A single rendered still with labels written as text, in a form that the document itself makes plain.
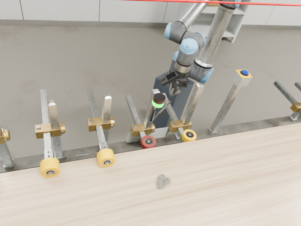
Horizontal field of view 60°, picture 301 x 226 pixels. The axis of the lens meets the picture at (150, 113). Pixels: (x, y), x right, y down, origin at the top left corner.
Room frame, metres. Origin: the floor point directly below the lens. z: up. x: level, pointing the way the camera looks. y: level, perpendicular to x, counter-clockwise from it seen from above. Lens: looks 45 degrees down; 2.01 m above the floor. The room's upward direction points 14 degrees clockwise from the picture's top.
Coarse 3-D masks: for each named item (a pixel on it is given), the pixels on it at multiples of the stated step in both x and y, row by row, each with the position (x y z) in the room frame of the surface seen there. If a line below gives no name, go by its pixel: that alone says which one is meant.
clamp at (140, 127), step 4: (136, 124) 1.00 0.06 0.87; (140, 124) 1.01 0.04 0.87; (152, 124) 1.03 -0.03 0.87; (132, 128) 0.97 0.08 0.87; (140, 128) 0.98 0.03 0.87; (144, 128) 0.98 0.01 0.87; (148, 128) 0.99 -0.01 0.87; (152, 128) 1.01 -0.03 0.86; (132, 132) 0.96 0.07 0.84; (136, 132) 0.95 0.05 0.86; (148, 132) 0.99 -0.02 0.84; (152, 132) 0.99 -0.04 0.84
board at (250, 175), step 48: (192, 144) 0.93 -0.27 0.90; (240, 144) 1.02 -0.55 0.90; (288, 144) 1.12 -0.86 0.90; (0, 192) 0.42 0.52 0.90; (48, 192) 0.47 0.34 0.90; (96, 192) 0.52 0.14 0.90; (144, 192) 0.58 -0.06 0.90; (192, 192) 0.64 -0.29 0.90; (240, 192) 0.71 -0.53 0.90; (288, 192) 0.78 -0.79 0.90
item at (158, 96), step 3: (156, 93) 0.98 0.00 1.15; (159, 93) 0.99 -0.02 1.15; (156, 96) 0.96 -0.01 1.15; (159, 96) 0.97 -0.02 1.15; (162, 96) 0.97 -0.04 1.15; (156, 99) 0.94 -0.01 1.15; (159, 99) 0.95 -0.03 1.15; (162, 99) 0.95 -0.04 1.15; (156, 108) 0.96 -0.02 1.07; (153, 114) 0.99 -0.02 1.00; (150, 120) 0.99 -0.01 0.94
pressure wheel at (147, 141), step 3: (147, 135) 0.91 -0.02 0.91; (144, 138) 0.89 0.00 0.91; (147, 138) 0.89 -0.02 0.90; (150, 138) 0.90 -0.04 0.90; (153, 138) 0.90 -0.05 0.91; (141, 141) 0.86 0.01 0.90; (144, 141) 0.86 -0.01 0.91; (147, 141) 0.87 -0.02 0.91; (150, 141) 0.88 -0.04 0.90; (153, 141) 0.88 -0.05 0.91; (141, 144) 0.85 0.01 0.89; (144, 144) 0.84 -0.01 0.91; (147, 144) 0.85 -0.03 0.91; (150, 144) 0.85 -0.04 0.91; (153, 144) 0.86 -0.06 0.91; (144, 147) 0.84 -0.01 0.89; (147, 147) 0.83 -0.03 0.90; (150, 147) 0.84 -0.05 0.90; (153, 147) 0.85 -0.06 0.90
